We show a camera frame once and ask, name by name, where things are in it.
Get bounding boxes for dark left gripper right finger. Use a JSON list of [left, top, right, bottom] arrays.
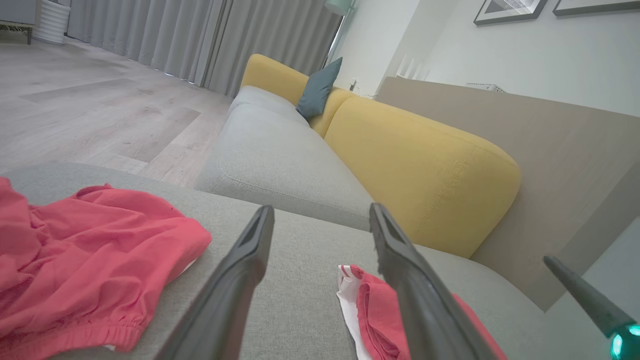
[[369, 202, 499, 360]]

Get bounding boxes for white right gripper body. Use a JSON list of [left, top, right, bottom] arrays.
[[608, 322, 640, 360]]

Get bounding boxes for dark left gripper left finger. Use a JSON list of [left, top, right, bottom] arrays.
[[155, 204, 276, 360]]

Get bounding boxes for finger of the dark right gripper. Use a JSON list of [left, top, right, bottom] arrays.
[[543, 255, 637, 337]]

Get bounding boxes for red white sports jersey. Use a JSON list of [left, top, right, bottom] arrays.
[[336, 264, 509, 360]]

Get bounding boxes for red white sports shorts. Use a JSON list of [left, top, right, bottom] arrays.
[[0, 176, 213, 360]]

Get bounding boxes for grey sofa seat cushion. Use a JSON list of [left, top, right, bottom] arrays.
[[227, 85, 312, 127], [194, 102, 376, 232], [0, 161, 568, 360]]

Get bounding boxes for brown wooden partition panel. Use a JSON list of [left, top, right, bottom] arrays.
[[375, 76, 640, 312]]

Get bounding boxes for yellow sofa back cushion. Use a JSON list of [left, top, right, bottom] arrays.
[[324, 95, 522, 260], [240, 53, 357, 139]]

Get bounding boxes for blue-grey throw pillow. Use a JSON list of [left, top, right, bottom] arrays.
[[296, 56, 344, 121]]

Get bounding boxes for white device behind panel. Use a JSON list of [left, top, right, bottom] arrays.
[[466, 82, 506, 94]]

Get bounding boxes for grey pleated curtain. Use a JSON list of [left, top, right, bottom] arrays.
[[202, 0, 345, 99], [66, 0, 227, 89]]

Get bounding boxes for pale green lamp shade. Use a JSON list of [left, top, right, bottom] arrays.
[[324, 0, 357, 17]]

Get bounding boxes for white ribbed cylinder appliance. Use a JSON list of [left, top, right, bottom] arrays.
[[32, 0, 72, 46]]

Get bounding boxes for grey cabinet with legs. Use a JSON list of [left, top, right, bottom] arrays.
[[0, 0, 41, 45]]

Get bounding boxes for framed wall picture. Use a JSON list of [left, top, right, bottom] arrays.
[[552, 0, 640, 17], [473, 0, 549, 26]]

